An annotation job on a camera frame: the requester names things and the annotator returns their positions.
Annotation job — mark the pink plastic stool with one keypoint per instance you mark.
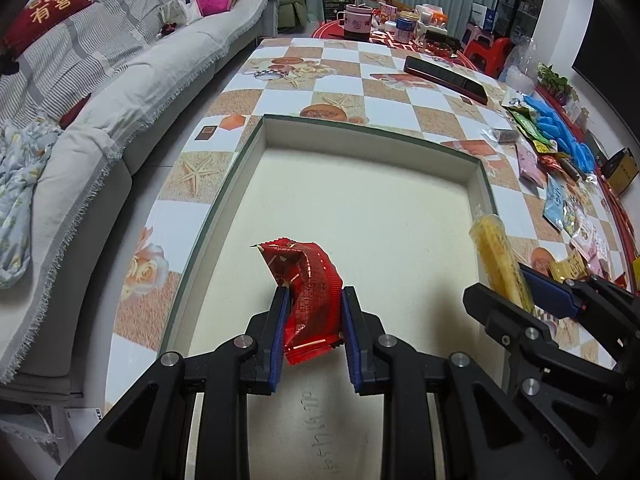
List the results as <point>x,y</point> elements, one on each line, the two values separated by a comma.
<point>475,35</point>

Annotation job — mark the black television screen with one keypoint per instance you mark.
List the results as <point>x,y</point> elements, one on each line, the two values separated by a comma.
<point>612,60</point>

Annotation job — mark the pink floral lidded mug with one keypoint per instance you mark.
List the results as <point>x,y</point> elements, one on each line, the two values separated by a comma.
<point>356,22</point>

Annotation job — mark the blue can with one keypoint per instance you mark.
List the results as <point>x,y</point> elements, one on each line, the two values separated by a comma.
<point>407,30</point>

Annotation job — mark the red cushion with gold print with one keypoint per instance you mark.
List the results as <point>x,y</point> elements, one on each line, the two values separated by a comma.
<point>47,10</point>

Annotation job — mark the grey sofa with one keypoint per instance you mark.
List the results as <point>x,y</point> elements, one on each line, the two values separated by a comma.
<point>150,85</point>

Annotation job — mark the clear plastic bag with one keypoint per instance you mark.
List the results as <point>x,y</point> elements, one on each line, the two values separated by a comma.
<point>520,67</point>

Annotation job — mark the olive green armchair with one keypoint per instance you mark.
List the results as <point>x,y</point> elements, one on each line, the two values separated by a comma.
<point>292,10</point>

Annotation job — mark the yellow and black box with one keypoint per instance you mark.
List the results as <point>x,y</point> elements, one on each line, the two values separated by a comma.
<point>622,170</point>

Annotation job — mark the dark red cloth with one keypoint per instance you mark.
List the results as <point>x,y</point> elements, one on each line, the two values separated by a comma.
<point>75,110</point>

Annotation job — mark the dark red snack packet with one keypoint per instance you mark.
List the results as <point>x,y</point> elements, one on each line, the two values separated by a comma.
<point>305,285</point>

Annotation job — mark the pile of blue gloves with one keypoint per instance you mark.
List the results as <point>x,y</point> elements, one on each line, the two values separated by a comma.
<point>557,127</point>

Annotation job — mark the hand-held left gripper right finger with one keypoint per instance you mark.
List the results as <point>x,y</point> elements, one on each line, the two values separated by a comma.
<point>350,345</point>

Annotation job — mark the light blue floral blanket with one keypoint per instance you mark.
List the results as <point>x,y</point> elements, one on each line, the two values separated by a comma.
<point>20,185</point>

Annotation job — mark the red plastic stool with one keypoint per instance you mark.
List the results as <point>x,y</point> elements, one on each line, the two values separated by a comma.
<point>487,55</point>

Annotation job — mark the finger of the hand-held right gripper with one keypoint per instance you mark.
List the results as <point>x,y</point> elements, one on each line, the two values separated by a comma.
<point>550,292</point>
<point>575,395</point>

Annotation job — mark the grey striped sofa throw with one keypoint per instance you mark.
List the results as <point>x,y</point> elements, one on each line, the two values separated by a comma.
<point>100,25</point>

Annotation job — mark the black flat remote case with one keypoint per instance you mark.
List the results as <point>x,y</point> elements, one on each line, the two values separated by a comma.
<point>442,76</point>

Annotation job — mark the blue and white box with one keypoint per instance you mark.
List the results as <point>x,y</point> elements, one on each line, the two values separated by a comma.
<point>484,16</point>

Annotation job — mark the red round table mat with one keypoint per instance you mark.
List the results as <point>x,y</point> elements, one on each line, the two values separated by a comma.
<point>330,30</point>

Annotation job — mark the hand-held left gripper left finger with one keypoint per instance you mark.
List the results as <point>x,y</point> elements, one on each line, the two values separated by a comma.
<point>280,340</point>

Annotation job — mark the yellow snack packet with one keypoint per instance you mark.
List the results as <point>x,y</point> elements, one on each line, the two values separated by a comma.
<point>500,255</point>

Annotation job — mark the potted green plant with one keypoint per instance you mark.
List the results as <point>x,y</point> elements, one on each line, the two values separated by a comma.
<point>554,82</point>

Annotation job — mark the shallow white cardboard box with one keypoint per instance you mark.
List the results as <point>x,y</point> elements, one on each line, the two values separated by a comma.
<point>360,200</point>

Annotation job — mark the pile of assorted snack packets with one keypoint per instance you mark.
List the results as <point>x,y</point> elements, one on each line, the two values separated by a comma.
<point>565,205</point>

